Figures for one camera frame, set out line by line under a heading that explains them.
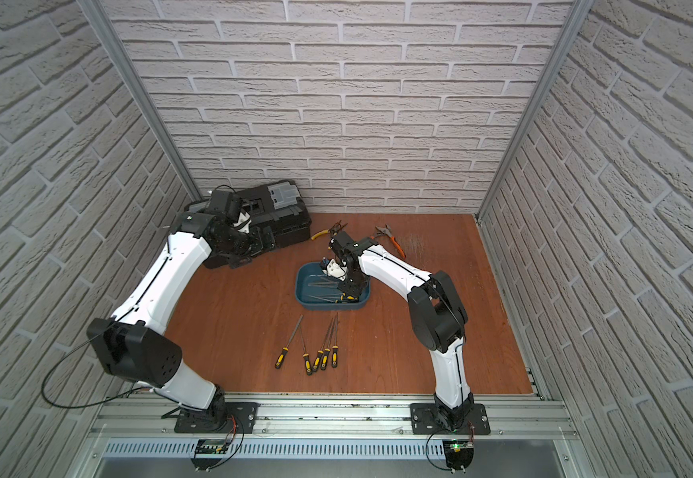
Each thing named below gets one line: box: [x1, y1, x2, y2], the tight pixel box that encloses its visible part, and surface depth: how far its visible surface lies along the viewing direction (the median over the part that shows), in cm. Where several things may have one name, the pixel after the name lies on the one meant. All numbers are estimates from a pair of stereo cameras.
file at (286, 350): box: [273, 314, 304, 370], surface depth 85 cm
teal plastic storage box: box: [294, 261, 372, 311], surface depth 96 cm
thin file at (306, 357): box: [299, 324, 313, 377], surface depth 83 cm
